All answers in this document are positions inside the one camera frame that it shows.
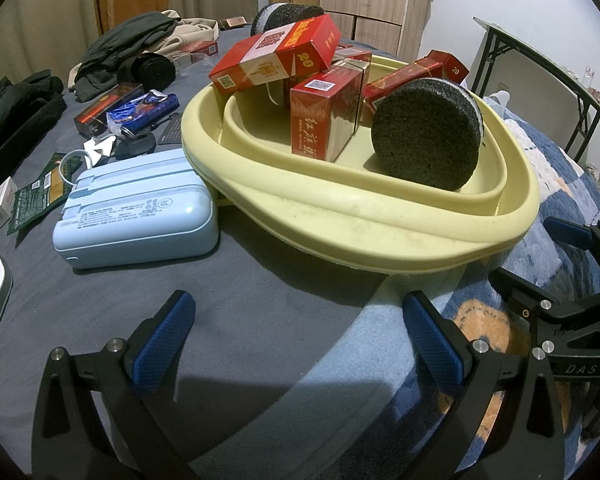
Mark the dark green clothing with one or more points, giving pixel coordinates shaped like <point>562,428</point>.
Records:
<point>125,50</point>

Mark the black mesh card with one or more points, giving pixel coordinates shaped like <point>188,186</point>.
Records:
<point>170,130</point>

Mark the green packet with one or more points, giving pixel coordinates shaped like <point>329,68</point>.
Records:
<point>60,162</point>
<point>30,205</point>

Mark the small brown box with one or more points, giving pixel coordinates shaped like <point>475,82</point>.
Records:
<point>235,22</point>

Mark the red cigarette box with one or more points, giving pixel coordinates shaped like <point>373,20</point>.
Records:
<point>325,115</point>
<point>275,55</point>
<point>352,55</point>
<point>415,77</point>

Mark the red black box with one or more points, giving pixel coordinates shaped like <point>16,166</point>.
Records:
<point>105,107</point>

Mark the black cylinder case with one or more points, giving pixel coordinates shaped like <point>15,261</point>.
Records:
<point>152,72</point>

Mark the black folding table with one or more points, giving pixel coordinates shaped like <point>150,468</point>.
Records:
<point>530,60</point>

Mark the light wooden wardrobe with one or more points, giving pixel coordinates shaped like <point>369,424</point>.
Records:
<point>365,0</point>

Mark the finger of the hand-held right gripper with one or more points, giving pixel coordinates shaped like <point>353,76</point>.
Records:
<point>565,310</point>
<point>570,232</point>

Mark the light blue power bank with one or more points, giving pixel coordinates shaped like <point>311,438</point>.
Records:
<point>135,210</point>

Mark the dark cloth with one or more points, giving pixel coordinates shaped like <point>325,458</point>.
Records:
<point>20,120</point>

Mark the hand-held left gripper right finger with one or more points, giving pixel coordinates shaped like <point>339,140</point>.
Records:
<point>435,345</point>

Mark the black round sponge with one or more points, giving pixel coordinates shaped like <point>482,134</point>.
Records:
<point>280,15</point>
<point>427,135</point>

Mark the grey bed sheet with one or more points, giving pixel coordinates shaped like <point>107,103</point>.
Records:
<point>255,300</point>

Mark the beige cloth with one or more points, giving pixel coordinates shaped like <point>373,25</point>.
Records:
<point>190,30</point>

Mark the yellow plastic basin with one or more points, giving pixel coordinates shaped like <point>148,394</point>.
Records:
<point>355,230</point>

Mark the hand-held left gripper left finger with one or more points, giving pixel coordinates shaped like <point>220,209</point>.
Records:
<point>162,345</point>

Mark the blue snack packet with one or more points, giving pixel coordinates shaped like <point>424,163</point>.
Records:
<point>140,107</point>

